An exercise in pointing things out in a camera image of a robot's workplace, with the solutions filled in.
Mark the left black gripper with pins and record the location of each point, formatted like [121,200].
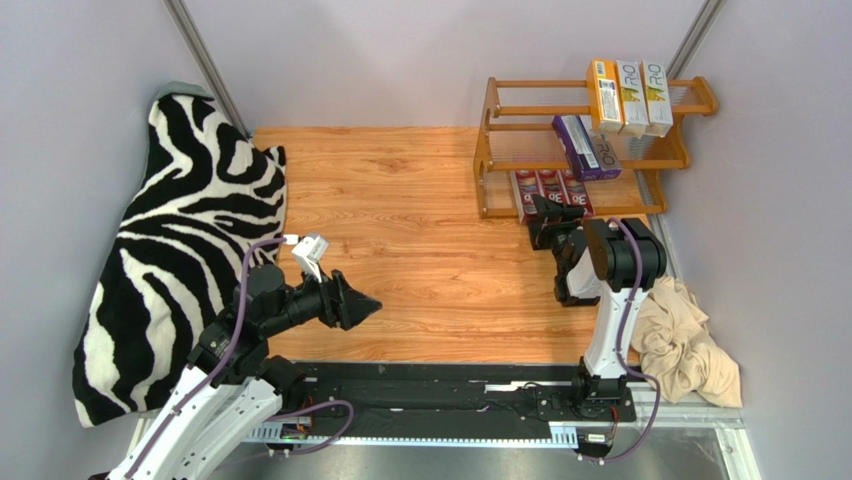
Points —
[343,302]

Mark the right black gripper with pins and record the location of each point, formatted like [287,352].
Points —
[555,224]

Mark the red 3D toothpaste box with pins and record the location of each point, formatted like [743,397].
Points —
[575,192]
[551,185]

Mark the small red toothpaste box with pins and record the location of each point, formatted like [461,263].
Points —
[525,187]

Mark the purple white R.O.C.S. toothpaste box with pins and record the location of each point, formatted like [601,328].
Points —
[608,162]

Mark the silver yellow R.O.C.S. toothpaste box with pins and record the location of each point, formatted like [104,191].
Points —
[632,97]

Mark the orange white R.O.C.S. toothpaste box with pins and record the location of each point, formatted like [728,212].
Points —
[657,96]

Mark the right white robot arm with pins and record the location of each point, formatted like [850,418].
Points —
[611,265]

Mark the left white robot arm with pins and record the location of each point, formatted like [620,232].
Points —
[231,384]

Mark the orange wooden shelf rack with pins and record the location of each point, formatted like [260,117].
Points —
[515,133]

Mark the zebra pattern cushion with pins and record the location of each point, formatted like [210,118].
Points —
[209,202]

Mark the beige crumpled cloth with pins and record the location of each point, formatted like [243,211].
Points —
[672,339]

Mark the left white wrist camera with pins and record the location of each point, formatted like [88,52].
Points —
[308,253]

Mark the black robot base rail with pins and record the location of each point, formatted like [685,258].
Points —
[471,405]

